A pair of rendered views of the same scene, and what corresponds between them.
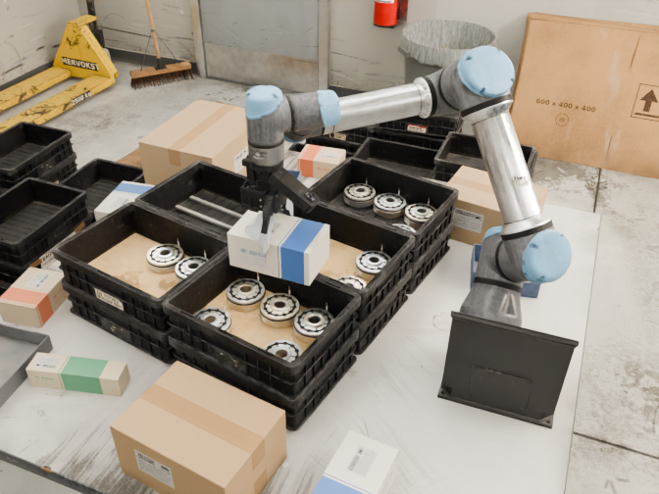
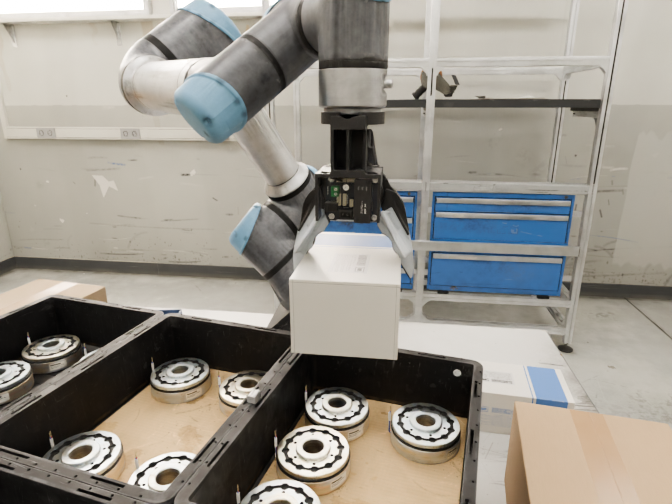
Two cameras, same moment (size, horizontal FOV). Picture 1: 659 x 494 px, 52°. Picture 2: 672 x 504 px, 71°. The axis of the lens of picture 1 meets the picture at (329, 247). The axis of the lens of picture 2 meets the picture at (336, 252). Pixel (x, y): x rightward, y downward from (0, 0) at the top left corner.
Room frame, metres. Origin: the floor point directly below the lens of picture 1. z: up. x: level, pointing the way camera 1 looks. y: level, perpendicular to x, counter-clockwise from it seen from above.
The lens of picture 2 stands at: (1.40, 0.66, 1.32)
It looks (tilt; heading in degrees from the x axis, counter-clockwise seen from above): 17 degrees down; 256
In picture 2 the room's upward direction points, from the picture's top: straight up
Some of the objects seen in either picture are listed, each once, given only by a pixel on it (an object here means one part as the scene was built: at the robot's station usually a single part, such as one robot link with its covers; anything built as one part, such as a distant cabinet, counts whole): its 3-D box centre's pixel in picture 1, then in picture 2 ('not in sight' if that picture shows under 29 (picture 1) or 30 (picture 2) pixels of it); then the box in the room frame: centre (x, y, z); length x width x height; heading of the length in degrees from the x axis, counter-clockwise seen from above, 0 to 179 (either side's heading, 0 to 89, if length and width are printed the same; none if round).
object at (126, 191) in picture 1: (126, 209); not in sight; (1.93, 0.70, 0.75); 0.20 x 0.12 x 0.09; 167
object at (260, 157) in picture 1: (265, 151); (355, 92); (1.25, 0.14, 1.33); 0.08 x 0.08 x 0.05
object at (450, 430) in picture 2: (280, 355); (425, 424); (1.13, 0.11, 0.86); 0.10 x 0.10 x 0.01
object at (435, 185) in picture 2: not in sight; (425, 185); (0.34, -1.66, 0.91); 1.70 x 0.10 x 0.05; 159
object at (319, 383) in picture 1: (265, 349); not in sight; (1.25, 0.16, 0.76); 0.40 x 0.30 x 0.12; 58
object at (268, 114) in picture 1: (266, 116); (351, 13); (1.26, 0.13, 1.41); 0.09 x 0.08 x 0.11; 110
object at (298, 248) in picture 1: (279, 245); (352, 286); (1.25, 0.11, 1.10); 0.20 x 0.12 x 0.09; 69
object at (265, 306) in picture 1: (279, 306); (313, 450); (1.30, 0.13, 0.86); 0.10 x 0.10 x 0.01
